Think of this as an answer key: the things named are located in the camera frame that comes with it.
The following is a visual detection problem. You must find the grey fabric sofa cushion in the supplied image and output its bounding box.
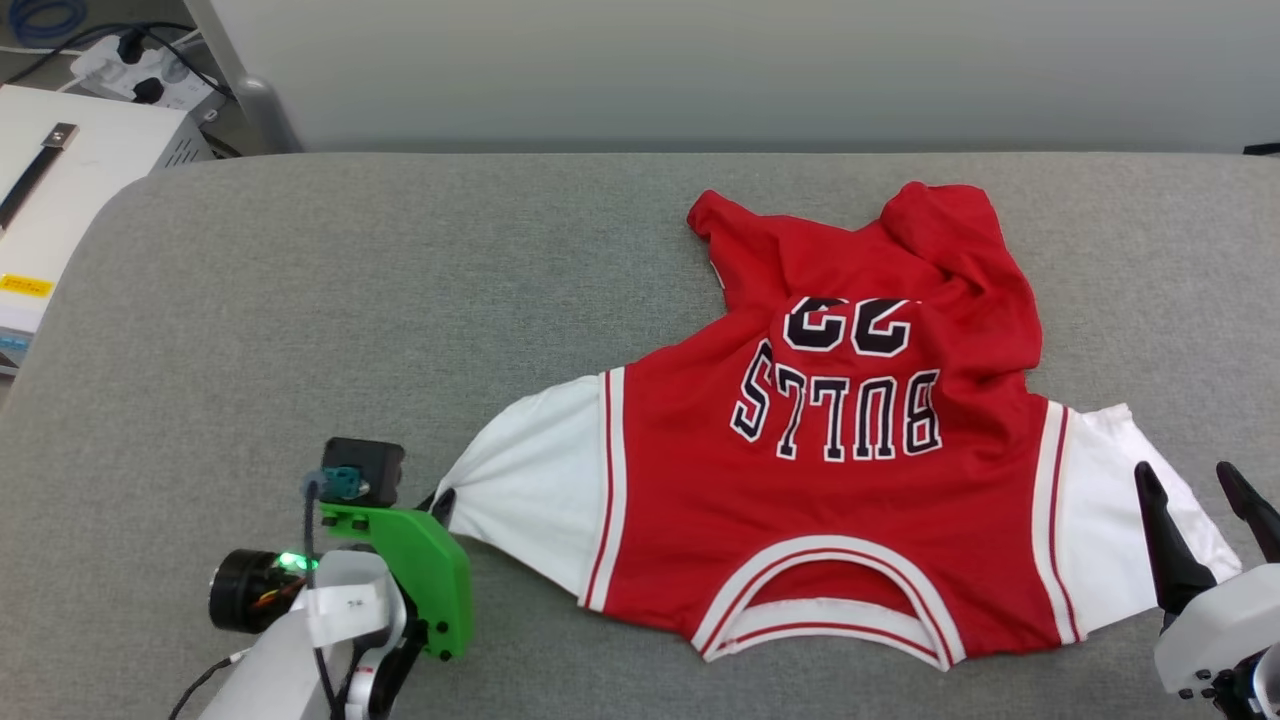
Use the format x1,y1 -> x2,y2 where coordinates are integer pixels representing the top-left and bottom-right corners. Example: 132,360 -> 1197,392
0,152 -> 1280,720

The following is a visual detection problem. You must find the red and white basketball jersey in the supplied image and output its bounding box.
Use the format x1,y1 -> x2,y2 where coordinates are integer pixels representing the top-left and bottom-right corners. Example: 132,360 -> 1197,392
432,181 -> 1243,673

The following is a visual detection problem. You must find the white flat box, black strap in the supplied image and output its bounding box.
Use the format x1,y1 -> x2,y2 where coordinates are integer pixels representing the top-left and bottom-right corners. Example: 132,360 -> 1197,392
0,84 -> 214,376

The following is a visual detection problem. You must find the white power strip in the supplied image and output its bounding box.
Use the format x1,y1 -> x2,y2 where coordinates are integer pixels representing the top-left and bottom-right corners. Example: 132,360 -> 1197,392
70,33 -> 216,111

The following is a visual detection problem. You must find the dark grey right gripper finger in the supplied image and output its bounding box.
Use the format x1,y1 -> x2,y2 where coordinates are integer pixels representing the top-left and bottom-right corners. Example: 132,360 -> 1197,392
1135,462 -> 1216,614
1217,462 -> 1280,561

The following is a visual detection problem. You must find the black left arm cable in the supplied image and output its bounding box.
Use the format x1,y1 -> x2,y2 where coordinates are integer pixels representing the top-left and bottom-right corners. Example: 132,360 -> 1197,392
298,478 -> 346,720

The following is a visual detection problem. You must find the blue cable coil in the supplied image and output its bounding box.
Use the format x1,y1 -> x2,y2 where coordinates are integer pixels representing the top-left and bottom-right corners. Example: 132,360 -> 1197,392
8,0 -> 89,43

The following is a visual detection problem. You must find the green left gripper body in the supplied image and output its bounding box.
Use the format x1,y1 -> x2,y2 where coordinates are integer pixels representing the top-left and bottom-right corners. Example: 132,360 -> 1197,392
320,505 -> 473,661

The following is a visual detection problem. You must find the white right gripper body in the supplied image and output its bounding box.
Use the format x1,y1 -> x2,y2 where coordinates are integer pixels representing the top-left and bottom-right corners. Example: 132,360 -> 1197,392
1153,562 -> 1280,703

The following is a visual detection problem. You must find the white desk frame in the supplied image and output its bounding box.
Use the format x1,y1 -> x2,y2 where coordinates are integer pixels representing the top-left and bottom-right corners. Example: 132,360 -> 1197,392
185,0 -> 304,153

